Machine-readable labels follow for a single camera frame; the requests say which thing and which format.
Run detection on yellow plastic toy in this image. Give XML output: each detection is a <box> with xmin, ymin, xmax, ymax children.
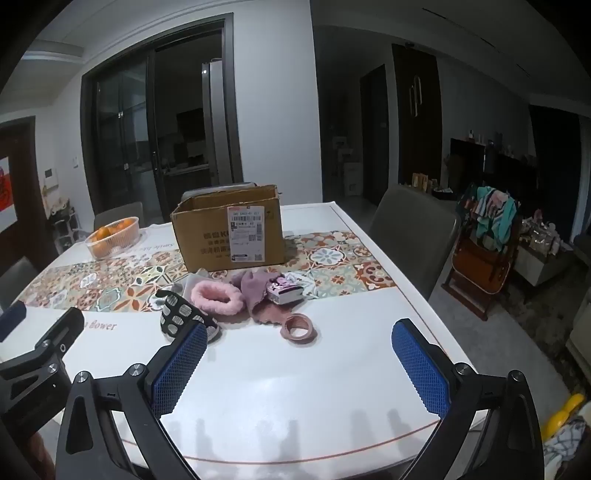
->
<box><xmin>540</xmin><ymin>393</ymin><xmax>586</xmax><ymax>441</ymax></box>

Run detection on pink fluffy headband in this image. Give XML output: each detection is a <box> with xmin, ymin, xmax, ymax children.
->
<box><xmin>191</xmin><ymin>280</ymin><xmax>245</xmax><ymax>319</ymax></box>

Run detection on white low cabinet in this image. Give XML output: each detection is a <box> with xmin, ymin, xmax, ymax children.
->
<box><xmin>515</xmin><ymin>217</ymin><xmax>574</xmax><ymax>288</ymax></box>

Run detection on dark sideboard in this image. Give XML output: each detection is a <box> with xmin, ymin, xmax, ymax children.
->
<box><xmin>450</xmin><ymin>137</ymin><xmax>539</xmax><ymax>199</ymax></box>

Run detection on black white patterned pouch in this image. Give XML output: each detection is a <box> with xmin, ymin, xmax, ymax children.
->
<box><xmin>159</xmin><ymin>290</ymin><xmax>222</xmax><ymax>344</ymax></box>

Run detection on purple towel cloth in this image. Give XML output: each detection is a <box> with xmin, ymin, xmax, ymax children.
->
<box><xmin>229</xmin><ymin>270</ymin><xmax>289</xmax><ymax>324</ymax></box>

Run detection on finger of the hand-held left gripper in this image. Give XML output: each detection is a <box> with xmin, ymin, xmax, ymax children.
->
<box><xmin>0</xmin><ymin>307</ymin><xmax>85</xmax><ymax>381</ymax></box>
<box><xmin>0</xmin><ymin>301</ymin><xmax>27</xmax><ymax>342</ymax></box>

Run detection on tile pattern printed tablecloth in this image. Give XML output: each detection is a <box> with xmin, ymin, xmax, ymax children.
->
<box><xmin>0</xmin><ymin>202</ymin><xmax>499</xmax><ymax>480</ymax></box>

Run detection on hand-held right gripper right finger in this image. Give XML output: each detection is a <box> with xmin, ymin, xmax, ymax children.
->
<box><xmin>392</xmin><ymin>318</ymin><xmax>546</xmax><ymax>480</ymax></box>

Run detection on dark wooden cabinet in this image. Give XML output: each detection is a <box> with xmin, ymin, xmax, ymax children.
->
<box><xmin>392</xmin><ymin>44</ymin><xmax>444</xmax><ymax>190</ymax></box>

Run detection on white plastic basket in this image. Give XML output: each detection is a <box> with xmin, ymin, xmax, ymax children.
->
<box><xmin>84</xmin><ymin>216</ymin><xmax>140</xmax><ymax>260</ymax></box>

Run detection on pink tape ring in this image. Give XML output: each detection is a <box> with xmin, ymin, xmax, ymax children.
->
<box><xmin>281</xmin><ymin>313</ymin><xmax>317</xmax><ymax>343</ymax></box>

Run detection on cartoon printed small box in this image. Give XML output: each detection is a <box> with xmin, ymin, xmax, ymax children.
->
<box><xmin>267</xmin><ymin>273</ymin><xmax>303</xmax><ymax>305</ymax></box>

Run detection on pile of colourful clothes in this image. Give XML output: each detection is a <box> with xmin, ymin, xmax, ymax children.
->
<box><xmin>457</xmin><ymin>185</ymin><xmax>520</xmax><ymax>252</ymax></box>

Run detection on dark sliding glass door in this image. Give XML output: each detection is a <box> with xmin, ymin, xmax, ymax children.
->
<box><xmin>81</xmin><ymin>14</ymin><xmax>236</xmax><ymax>222</ymax></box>

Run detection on grey dining chair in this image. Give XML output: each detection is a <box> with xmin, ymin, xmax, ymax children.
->
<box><xmin>0</xmin><ymin>256</ymin><xmax>38</xmax><ymax>311</ymax></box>
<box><xmin>369</xmin><ymin>185</ymin><xmax>462</xmax><ymax>301</ymax></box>
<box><xmin>95</xmin><ymin>202</ymin><xmax>145</xmax><ymax>230</ymax></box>

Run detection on plaid cloth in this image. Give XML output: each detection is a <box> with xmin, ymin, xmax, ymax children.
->
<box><xmin>542</xmin><ymin>422</ymin><xmax>588</xmax><ymax>480</ymax></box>

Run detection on wooden high chair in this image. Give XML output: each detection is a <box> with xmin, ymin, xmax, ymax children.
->
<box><xmin>441</xmin><ymin>185</ymin><xmax>522</xmax><ymax>321</ymax></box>

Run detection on brown cardboard box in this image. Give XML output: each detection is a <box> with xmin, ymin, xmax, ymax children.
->
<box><xmin>170</xmin><ymin>185</ymin><xmax>286</xmax><ymax>273</ymax></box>

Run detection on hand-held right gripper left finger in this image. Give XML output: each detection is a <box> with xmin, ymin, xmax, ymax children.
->
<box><xmin>54</xmin><ymin>320</ymin><xmax>209</xmax><ymax>480</ymax></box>

